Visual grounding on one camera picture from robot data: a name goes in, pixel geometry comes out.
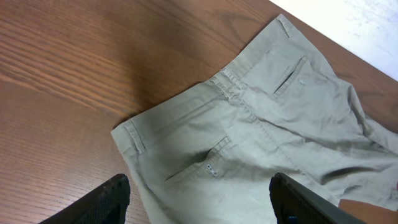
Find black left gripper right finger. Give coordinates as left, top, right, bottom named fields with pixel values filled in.
left=269, top=172, right=364, bottom=224

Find light green khaki shorts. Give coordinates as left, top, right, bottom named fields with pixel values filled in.
left=111, top=15, right=397, bottom=223

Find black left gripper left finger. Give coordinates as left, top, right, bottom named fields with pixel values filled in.
left=40, top=174, right=131, bottom=224

